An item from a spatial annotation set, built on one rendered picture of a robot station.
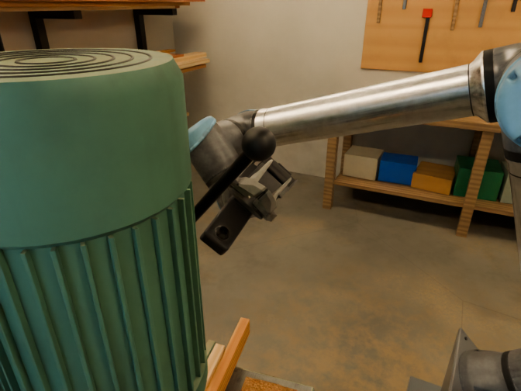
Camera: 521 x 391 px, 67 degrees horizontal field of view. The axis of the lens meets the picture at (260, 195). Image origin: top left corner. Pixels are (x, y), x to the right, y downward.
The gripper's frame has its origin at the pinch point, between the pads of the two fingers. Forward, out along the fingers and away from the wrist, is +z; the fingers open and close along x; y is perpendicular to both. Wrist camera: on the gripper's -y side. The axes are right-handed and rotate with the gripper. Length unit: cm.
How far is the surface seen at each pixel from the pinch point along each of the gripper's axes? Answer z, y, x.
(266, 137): 12.9, 2.4, -4.5
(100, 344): 20.7, -18.6, -3.1
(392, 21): -223, 209, 5
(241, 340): -29.9, -19.1, 19.4
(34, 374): 19.1, -23.4, -5.1
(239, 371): -27.5, -23.5, 22.3
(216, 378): -22.1, -25.8, 18.1
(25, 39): -226, 7, -165
